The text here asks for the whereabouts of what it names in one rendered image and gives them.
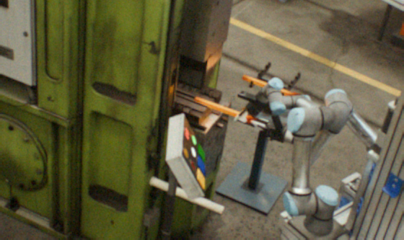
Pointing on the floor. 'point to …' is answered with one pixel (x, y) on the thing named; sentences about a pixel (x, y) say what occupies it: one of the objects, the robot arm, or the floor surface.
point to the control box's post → (169, 207)
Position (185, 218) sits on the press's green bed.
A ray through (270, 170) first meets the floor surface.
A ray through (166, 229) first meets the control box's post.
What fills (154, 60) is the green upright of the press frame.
